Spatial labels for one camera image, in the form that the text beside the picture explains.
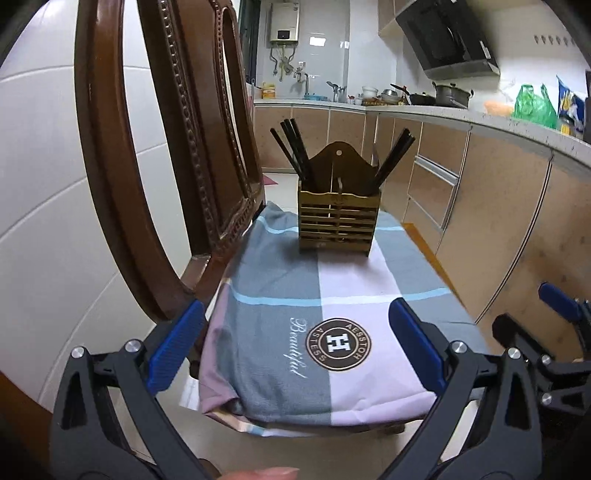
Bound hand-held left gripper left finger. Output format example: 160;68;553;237
51;300;222;480

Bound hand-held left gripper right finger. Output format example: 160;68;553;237
376;298;543;480

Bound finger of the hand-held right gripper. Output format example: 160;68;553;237
538;281;591;361
492;314;591;414

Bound wooden slatted utensil holder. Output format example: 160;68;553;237
298;141;383;256

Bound bunch of black chopsticks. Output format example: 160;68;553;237
270;117;415;190

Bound person's left hand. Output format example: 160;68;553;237
222;467;301;480

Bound beige kitchen cabinets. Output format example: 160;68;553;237
253;104;591;462

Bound grey and pink plaid cloth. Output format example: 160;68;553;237
198;200;490;437

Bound green plastic bag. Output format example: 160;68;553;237
513;83;558;130

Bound blue and yellow bag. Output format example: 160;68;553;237
555;75;587;137

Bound orange bag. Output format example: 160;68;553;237
484;99;515;118

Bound carved wooden chair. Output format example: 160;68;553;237
74;0;490;435

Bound speckled kitchen countertop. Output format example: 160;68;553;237
253;95;591;176

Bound steel pot with lid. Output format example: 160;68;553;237
431;80;474;109

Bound black frying pan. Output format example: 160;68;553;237
390;83;437;106

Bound black range hood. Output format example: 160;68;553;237
394;0;502;81

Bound metal water pipes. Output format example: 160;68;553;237
270;44;301;81

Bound dark glass door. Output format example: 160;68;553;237
240;0;273;88

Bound white water heater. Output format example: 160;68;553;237
269;1;301;47

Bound beige wall cabinet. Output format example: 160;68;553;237
378;0;416;38

